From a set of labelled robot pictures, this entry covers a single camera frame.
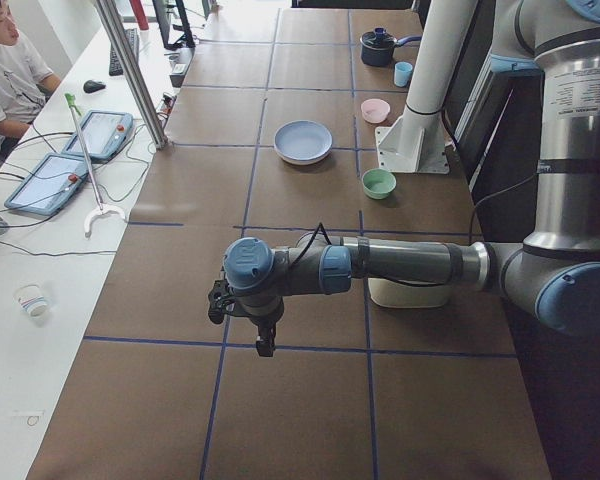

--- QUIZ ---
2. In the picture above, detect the upper teach pendant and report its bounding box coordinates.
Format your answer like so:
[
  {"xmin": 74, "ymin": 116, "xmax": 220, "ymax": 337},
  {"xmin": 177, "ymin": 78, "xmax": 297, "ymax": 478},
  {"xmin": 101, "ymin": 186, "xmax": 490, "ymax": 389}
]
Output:
[{"xmin": 76, "ymin": 110, "xmax": 133, "ymax": 164}]

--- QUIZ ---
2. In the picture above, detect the black camera cable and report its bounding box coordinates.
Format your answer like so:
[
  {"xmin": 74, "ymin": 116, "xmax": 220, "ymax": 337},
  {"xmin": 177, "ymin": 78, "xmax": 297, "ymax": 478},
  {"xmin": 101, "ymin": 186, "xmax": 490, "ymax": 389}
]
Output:
[{"xmin": 279, "ymin": 221, "xmax": 333, "ymax": 281}]

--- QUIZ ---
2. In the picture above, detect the seated person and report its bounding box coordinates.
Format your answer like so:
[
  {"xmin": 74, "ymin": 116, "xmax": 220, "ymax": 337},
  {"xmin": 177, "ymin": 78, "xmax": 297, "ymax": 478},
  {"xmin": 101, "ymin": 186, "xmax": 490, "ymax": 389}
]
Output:
[{"xmin": 0, "ymin": 1, "xmax": 61, "ymax": 167}]

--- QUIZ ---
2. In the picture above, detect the teach pendant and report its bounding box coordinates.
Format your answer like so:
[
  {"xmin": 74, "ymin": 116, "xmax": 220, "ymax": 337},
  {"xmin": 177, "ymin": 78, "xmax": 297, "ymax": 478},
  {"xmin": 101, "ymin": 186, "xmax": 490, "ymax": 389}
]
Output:
[
  {"xmin": 76, "ymin": 110, "xmax": 133, "ymax": 164},
  {"xmin": 4, "ymin": 153, "xmax": 87, "ymax": 216}
]

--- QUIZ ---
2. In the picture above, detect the dark blue saucepan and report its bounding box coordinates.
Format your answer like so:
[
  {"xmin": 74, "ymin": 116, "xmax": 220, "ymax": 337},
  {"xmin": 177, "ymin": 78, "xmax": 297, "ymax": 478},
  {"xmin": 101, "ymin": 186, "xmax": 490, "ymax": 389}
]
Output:
[{"xmin": 360, "ymin": 27, "xmax": 422, "ymax": 67}]

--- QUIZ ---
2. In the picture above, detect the reacher grabber stick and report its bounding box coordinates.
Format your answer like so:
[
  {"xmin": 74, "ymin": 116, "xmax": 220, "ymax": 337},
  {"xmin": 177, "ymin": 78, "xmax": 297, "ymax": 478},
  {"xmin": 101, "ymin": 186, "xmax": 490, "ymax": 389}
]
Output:
[{"xmin": 64, "ymin": 93, "xmax": 127, "ymax": 238}]

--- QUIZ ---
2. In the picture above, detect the black keyboard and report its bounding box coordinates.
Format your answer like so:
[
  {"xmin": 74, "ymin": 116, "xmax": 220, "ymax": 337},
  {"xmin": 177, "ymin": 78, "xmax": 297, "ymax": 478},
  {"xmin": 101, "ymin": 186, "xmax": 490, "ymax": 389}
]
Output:
[{"xmin": 107, "ymin": 27, "xmax": 141, "ymax": 77}]

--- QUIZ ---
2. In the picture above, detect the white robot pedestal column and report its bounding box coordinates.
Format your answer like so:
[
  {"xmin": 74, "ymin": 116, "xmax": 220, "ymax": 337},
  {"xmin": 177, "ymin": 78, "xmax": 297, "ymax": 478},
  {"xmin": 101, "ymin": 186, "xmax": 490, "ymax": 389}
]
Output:
[{"xmin": 376, "ymin": 0, "xmax": 478, "ymax": 174}]

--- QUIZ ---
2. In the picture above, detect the black computer mouse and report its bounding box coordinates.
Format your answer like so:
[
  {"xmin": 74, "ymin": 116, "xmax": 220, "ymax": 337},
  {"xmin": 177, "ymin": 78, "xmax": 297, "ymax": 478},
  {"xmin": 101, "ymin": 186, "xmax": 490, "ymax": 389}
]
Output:
[{"xmin": 83, "ymin": 80, "xmax": 106, "ymax": 94}]

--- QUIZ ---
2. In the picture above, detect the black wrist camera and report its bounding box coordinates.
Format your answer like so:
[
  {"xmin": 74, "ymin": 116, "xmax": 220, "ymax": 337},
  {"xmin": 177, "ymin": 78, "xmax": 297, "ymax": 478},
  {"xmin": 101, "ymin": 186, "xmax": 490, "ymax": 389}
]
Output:
[{"xmin": 207, "ymin": 279, "xmax": 235, "ymax": 325}]

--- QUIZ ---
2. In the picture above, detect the blue cup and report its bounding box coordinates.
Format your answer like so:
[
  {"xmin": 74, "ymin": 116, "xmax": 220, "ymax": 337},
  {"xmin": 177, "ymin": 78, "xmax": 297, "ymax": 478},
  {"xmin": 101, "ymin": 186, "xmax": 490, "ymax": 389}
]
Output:
[{"xmin": 393, "ymin": 61, "xmax": 414, "ymax": 87}]

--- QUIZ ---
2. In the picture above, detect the pink bowl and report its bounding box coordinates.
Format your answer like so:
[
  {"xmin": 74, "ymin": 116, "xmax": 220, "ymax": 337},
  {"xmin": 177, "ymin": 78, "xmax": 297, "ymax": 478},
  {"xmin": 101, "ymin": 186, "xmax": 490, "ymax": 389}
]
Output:
[{"xmin": 360, "ymin": 98, "xmax": 391, "ymax": 124}]

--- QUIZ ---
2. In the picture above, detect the orange black connector board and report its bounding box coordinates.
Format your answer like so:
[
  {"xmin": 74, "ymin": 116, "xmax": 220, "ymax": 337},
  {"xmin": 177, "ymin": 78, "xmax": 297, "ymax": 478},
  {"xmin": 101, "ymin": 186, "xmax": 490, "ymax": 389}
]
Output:
[{"xmin": 157, "ymin": 92, "xmax": 177, "ymax": 115}]

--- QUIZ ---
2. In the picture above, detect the aluminium frame post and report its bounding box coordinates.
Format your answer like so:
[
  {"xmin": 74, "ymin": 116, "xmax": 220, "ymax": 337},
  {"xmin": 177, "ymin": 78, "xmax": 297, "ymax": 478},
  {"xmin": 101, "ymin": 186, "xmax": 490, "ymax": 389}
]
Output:
[{"xmin": 93, "ymin": 0, "xmax": 168, "ymax": 150}]

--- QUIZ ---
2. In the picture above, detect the green bowl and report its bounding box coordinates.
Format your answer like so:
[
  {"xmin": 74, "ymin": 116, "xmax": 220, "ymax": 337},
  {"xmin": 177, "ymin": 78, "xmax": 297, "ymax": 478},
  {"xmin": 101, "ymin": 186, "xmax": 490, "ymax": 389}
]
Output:
[{"xmin": 361, "ymin": 168, "xmax": 397, "ymax": 200}]

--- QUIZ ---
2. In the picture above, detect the black monitor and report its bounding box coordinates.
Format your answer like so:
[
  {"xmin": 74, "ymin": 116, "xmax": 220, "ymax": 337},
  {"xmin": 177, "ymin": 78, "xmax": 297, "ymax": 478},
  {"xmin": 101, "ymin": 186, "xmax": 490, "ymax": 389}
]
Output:
[{"xmin": 152, "ymin": 0, "xmax": 196, "ymax": 51}]

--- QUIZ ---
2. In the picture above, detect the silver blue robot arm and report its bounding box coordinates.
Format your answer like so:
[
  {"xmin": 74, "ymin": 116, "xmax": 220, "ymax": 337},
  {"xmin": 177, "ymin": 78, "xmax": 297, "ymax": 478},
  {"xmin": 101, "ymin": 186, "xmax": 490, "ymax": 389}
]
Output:
[{"xmin": 208, "ymin": 1, "xmax": 600, "ymax": 357}]

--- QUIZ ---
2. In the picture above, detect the lower teach pendant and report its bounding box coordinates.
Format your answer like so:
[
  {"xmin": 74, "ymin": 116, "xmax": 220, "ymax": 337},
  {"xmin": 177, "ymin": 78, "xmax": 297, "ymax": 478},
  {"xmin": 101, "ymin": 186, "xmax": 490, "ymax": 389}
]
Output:
[{"xmin": 4, "ymin": 153, "xmax": 87, "ymax": 216}]

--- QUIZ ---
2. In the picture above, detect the paper cup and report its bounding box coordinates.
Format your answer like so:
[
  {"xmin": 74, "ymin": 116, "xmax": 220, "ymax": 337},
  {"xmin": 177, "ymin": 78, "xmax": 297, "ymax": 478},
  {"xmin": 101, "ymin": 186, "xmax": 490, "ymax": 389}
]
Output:
[{"xmin": 13, "ymin": 284, "xmax": 49, "ymax": 318}]

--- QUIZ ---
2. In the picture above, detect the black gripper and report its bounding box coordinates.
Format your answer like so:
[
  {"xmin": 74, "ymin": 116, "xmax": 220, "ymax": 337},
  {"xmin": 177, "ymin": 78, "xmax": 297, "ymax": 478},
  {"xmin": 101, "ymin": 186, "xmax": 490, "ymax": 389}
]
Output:
[{"xmin": 240, "ymin": 294, "xmax": 284, "ymax": 357}]

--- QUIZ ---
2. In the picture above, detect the blue plate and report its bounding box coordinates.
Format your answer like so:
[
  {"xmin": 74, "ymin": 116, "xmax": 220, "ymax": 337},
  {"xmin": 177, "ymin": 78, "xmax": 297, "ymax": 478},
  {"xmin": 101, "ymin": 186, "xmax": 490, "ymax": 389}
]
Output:
[{"xmin": 274, "ymin": 120, "xmax": 333, "ymax": 166}]

